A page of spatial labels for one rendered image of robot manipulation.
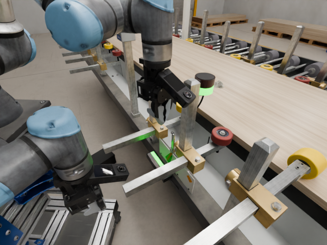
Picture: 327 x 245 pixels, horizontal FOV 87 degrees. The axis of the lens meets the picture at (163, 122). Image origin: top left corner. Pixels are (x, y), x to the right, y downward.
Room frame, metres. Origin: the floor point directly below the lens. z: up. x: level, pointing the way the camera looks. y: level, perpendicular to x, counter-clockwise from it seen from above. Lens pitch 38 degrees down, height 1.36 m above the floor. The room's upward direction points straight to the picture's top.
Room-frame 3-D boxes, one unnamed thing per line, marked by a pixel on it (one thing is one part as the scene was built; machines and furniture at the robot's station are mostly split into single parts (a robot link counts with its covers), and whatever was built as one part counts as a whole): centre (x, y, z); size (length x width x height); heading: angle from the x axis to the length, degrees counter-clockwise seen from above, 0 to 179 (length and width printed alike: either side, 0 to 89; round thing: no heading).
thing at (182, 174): (0.48, -0.05, 0.75); 0.26 x 0.01 x 0.10; 31
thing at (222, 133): (0.50, -0.23, 0.85); 0.08 x 0.08 x 0.11
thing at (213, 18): (8.74, -2.44, 0.23); 2.42 x 0.76 x 0.17; 118
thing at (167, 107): (0.47, 0.01, 1.04); 0.06 x 0.03 x 0.09; 51
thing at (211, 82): (0.49, -0.12, 1.14); 0.06 x 0.06 x 0.02
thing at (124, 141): (0.62, 0.07, 0.81); 0.44 x 0.03 x 0.04; 121
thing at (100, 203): (0.24, 0.17, 0.91); 0.05 x 0.02 x 0.09; 31
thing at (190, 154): (0.45, -0.10, 0.85); 0.14 x 0.06 x 0.05; 31
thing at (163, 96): (0.46, 0.02, 1.15); 0.09 x 0.08 x 0.12; 51
